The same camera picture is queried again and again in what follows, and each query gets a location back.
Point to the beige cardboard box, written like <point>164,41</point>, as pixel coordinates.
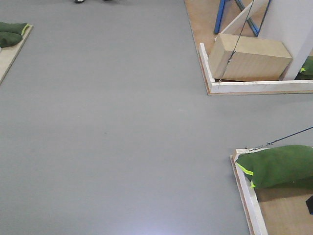
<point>241,58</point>

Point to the white diagonal wooden board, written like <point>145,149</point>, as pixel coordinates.
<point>243,17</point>

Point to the green sandbag lower right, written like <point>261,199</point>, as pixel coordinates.
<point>289,166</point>

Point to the green sandbag behind panel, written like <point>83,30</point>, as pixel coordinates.
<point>306,71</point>

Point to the wooden platform far left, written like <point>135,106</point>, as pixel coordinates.
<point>9,54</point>

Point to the green sandbag far left upper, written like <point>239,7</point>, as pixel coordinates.
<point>17,28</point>

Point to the green sandbag far left lower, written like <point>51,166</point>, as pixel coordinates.
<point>9,39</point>

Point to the white wooden base frame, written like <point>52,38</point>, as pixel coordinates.
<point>249,88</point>

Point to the white frame lower right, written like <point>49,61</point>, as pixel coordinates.
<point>254,217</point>

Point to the blue metal stand frame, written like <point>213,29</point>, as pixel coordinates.
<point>232,10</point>

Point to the white wall panel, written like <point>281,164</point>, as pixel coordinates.
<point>291,22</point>

